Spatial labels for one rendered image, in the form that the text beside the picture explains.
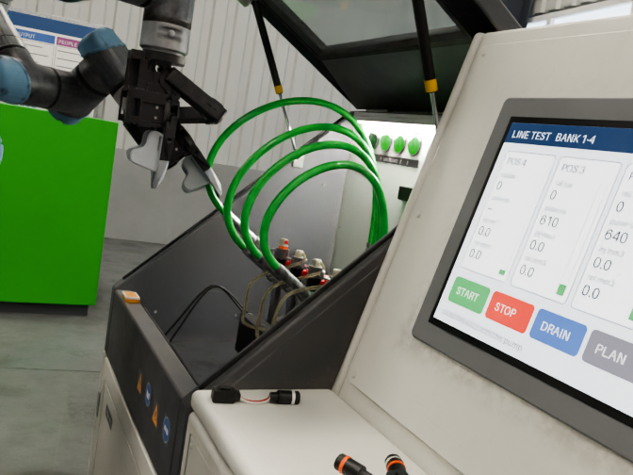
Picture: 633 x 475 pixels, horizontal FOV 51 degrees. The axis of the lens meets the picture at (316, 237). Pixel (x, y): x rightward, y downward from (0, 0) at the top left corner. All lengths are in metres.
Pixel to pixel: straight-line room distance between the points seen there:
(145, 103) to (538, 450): 0.73
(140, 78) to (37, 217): 3.50
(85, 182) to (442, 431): 3.89
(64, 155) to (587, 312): 4.03
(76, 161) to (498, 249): 3.87
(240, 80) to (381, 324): 7.04
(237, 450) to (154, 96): 0.55
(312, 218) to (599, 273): 1.07
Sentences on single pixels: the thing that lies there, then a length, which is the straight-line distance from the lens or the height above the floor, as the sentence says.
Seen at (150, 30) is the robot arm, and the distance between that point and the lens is 1.10.
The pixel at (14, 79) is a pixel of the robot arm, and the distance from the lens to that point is 1.23.
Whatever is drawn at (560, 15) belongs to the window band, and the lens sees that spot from 7.46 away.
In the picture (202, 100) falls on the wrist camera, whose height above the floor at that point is 1.38.
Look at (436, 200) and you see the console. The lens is 0.98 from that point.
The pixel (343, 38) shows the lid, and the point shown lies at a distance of 1.52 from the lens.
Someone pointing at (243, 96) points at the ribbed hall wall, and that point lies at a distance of 7.93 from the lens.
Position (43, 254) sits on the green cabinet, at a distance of 4.60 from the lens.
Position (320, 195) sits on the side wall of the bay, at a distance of 1.70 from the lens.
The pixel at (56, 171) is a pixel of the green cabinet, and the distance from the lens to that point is 4.52.
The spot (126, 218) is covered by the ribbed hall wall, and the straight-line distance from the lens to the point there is 7.80.
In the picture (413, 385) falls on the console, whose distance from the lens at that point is 0.90.
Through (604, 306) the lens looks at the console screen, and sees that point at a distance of 0.72.
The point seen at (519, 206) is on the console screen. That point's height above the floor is 1.31.
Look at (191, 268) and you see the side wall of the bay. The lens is 1.62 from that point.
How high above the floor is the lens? 1.33
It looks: 7 degrees down
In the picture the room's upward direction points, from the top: 10 degrees clockwise
